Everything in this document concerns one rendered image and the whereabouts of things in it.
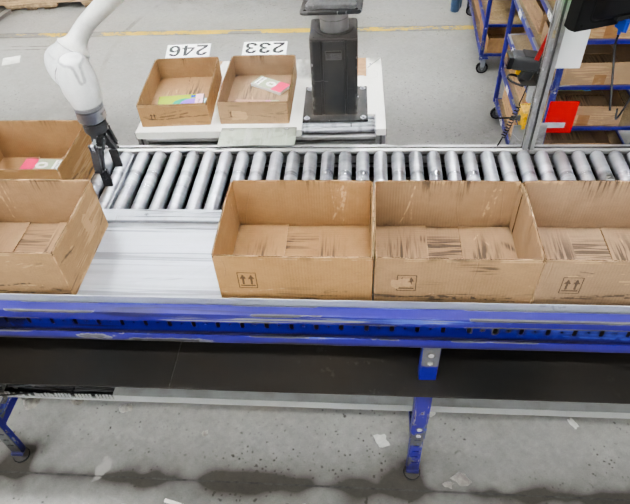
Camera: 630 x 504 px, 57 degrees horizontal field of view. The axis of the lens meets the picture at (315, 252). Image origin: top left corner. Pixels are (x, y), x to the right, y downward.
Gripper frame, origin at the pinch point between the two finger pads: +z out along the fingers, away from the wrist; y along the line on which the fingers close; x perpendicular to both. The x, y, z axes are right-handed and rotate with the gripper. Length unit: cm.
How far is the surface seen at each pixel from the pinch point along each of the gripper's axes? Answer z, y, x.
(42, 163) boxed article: 8.4, 15.4, 34.5
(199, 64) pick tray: 4, 81, -13
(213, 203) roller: 10.9, -3.9, -33.9
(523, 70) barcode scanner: -18, 31, -138
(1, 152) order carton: 8, 21, 53
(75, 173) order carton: 2.0, 1.1, 14.1
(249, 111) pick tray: 5, 44, -40
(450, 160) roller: 11, 21, -117
